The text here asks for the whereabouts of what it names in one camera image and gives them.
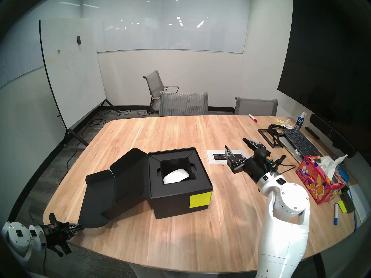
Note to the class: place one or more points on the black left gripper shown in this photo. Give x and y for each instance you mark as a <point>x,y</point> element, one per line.
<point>56,237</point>

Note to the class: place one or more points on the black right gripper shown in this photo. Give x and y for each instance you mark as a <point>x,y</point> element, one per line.
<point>255,166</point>

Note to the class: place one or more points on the white computer mouse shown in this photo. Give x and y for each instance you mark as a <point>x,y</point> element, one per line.
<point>175,176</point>

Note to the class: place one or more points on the black cardboard box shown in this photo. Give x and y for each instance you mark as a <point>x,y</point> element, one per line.
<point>174,202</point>

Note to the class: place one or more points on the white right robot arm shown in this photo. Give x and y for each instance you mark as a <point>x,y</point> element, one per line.
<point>284,222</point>

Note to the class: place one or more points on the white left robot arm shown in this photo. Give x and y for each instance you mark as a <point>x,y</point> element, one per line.
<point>17,237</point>

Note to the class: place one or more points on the red floral tissue box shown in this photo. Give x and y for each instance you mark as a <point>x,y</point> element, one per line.
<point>316,182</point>

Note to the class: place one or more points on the silver table power outlet panel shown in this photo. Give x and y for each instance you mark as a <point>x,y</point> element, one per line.
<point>217,157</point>

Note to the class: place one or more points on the black folding laptop stand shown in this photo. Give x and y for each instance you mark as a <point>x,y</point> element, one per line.
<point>274,137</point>

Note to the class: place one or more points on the red capped whiteboard marker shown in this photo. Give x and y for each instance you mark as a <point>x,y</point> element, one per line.
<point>252,118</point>

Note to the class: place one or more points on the grey mesh office chair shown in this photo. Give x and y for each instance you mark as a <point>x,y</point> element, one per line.
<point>184,103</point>
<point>256,106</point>

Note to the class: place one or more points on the crumpled white tissue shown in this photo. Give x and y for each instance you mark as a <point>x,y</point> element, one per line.
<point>287,123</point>

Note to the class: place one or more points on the black keyboard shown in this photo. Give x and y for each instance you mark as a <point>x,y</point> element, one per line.
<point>300,141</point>

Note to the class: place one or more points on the whiteboard cleaner spray bottle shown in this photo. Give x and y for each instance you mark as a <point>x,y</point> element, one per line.
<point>299,124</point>

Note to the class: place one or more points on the large neon yellow sticky sheet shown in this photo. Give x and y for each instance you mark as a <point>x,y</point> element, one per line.
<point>201,199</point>

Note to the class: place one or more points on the white tissue sheet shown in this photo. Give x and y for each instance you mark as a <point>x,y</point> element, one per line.
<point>329,164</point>

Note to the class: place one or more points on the black video conference bar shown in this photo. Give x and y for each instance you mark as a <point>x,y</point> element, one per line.
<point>333,135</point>

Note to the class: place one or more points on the blue capped whiteboard marker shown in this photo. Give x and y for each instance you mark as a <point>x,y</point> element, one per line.
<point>336,213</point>

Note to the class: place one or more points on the yellow sticky note pad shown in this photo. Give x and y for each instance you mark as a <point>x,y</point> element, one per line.
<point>342,206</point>

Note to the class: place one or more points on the black felt board eraser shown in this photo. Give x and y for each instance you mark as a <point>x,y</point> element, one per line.
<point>347,202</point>

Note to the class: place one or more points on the grey office chair with armrests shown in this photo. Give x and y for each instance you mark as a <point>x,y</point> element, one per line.
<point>153,83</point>

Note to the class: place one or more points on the white paper sheet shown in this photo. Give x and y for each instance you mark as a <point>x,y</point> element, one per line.
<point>361,202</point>

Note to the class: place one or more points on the mobile whiteboard on stand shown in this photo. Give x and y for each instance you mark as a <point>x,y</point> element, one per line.
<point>72,77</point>

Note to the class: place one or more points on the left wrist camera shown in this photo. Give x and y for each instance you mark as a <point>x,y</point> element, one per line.
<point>52,228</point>

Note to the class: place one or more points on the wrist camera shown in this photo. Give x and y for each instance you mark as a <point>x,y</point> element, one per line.
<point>52,228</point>
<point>268,158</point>

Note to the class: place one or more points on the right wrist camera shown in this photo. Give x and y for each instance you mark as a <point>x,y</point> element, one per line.
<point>268,158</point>

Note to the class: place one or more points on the large black wall screen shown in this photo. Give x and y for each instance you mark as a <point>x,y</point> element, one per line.
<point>324,63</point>

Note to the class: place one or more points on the large wall glass whiteboard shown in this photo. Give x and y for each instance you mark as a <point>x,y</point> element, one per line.
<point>174,34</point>

